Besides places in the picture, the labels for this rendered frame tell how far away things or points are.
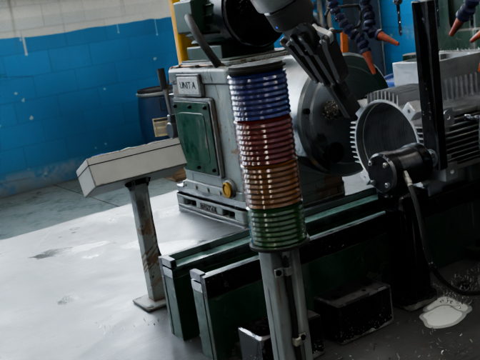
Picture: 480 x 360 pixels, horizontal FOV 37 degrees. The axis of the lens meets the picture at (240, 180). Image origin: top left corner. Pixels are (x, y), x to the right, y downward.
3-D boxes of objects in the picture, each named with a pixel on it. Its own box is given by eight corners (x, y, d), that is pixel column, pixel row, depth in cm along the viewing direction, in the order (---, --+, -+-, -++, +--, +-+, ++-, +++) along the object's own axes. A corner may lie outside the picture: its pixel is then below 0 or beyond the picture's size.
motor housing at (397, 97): (431, 168, 143) (423, 71, 139) (512, 178, 127) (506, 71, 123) (354, 192, 134) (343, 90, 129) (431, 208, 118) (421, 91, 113)
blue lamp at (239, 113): (269, 109, 77) (263, 67, 76) (303, 111, 72) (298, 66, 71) (221, 120, 74) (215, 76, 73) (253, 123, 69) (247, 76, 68)
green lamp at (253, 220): (286, 230, 80) (280, 191, 79) (319, 240, 75) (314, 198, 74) (240, 245, 77) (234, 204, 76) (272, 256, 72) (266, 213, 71)
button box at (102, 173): (173, 175, 130) (163, 147, 131) (188, 163, 124) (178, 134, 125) (83, 198, 122) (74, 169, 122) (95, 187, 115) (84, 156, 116)
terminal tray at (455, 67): (441, 91, 136) (438, 53, 135) (487, 92, 128) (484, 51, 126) (394, 103, 131) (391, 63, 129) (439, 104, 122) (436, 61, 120)
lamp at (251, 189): (280, 191, 79) (275, 151, 78) (314, 198, 74) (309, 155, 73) (234, 204, 76) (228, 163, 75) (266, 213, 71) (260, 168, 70)
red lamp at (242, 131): (275, 151, 78) (269, 109, 77) (309, 155, 73) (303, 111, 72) (228, 163, 75) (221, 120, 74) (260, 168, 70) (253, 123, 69)
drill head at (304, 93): (306, 149, 182) (293, 49, 176) (413, 163, 151) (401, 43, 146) (221, 172, 170) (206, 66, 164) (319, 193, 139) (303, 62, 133)
